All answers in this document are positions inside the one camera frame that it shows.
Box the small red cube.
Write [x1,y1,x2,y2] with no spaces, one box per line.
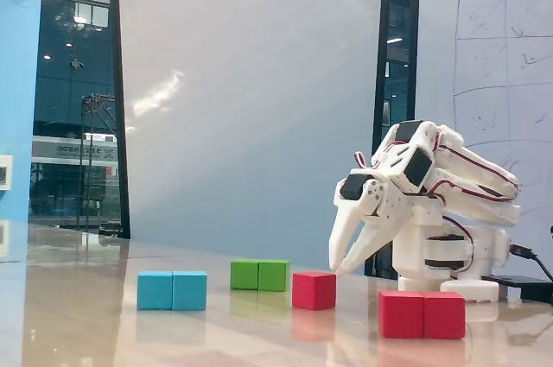
[291,270,337,311]

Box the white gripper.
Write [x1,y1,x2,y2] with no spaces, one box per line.
[328,170,410,275]

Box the flat black box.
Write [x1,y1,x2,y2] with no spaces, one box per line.
[480,274,553,304]

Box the black window frame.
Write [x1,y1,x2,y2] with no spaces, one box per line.
[364,0,423,278]

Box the whiteboard with marker drawings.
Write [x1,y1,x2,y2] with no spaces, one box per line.
[415,0,553,299]

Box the black plug cable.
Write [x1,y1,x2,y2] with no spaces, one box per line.
[509,244,553,282]

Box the long blue block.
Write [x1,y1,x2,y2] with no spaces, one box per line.
[137,270,208,312]

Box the long red block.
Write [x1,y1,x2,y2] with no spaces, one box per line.
[378,290,467,340]

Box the white storefront sign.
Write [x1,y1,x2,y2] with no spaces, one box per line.
[30,136,118,166]

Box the narrow black pillar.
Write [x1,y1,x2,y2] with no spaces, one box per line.
[107,0,132,240]

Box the metal scaffold tower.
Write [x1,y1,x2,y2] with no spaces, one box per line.
[77,92,118,230]

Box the large plain white panel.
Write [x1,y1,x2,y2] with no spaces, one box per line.
[117,0,385,275]

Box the long green block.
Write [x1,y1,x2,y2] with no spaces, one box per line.
[230,258,291,293]

